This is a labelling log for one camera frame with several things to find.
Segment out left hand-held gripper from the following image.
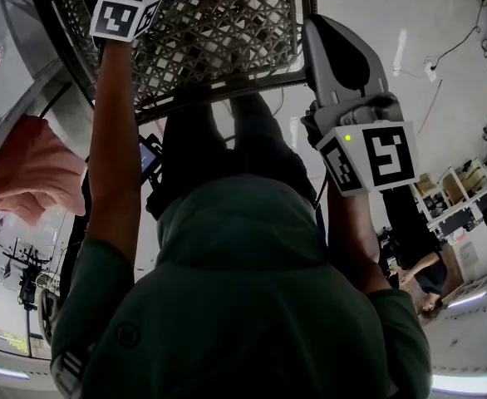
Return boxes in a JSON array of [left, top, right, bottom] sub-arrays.
[[66, 0, 174, 43]]

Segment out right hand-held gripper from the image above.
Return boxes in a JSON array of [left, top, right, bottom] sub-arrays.
[[301, 14, 419, 197]]

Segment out person's left forearm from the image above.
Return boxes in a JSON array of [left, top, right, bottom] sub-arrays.
[[86, 37, 143, 249]]

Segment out person's right forearm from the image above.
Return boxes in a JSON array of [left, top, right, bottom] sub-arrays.
[[326, 180, 388, 297]]

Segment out black mesh basket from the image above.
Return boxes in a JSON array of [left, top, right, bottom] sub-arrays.
[[26, 0, 311, 126]]

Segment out person's dark trousers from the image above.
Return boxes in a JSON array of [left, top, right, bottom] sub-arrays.
[[145, 91, 319, 224]]

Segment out black phone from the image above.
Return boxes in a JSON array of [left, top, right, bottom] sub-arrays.
[[138, 135, 165, 189]]

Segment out white shelf unit with items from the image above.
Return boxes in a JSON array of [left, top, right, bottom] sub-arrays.
[[411, 155, 487, 240]]

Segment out pink cloth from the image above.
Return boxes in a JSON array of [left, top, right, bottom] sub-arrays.
[[0, 113, 89, 229]]

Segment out person's green shirt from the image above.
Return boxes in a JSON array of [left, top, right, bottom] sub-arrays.
[[50, 172, 434, 399]]

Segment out ceiling strip light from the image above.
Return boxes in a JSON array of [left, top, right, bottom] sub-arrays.
[[446, 291, 487, 309], [431, 372, 487, 395]]

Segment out black floor cable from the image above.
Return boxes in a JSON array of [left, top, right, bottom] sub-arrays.
[[432, 0, 487, 68]]

